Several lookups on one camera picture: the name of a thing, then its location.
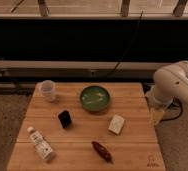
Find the black small block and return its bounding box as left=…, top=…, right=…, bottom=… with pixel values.
left=58, top=110, right=72, bottom=128

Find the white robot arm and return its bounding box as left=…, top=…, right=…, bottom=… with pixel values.
left=145, top=61, right=188, bottom=125

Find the white plastic cup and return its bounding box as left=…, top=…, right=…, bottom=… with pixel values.
left=39, top=80, right=56, bottom=102

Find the dark red chili pepper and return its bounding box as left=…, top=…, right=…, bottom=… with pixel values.
left=91, top=141, right=112, bottom=163

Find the white tube bottle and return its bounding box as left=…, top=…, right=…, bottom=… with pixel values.
left=27, top=127, right=55, bottom=162

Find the green ceramic bowl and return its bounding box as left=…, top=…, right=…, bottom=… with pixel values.
left=79, top=85, right=110, bottom=112

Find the black cable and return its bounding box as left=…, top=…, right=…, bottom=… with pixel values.
left=106, top=9, right=145, bottom=76

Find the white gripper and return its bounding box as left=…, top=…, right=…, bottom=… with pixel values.
left=145, top=86, right=172, bottom=126

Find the white rectangular sponge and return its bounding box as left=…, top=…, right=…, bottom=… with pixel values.
left=108, top=115, right=125, bottom=134

